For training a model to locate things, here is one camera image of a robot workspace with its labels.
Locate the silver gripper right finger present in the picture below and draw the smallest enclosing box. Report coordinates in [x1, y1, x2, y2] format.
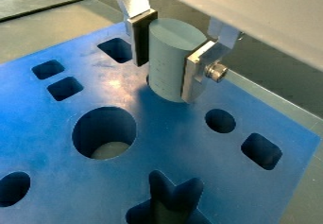
[181, 18, 241, 103]

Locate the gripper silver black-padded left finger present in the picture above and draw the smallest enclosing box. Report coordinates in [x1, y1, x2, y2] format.
[118, 0, 158, 66]

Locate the light blue oval peg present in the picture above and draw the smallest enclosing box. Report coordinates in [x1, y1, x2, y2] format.
[150, 18, 207, 102]

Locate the blue shape-sorting board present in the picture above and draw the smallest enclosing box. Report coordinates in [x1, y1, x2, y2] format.
[0, 25, 323, 224]

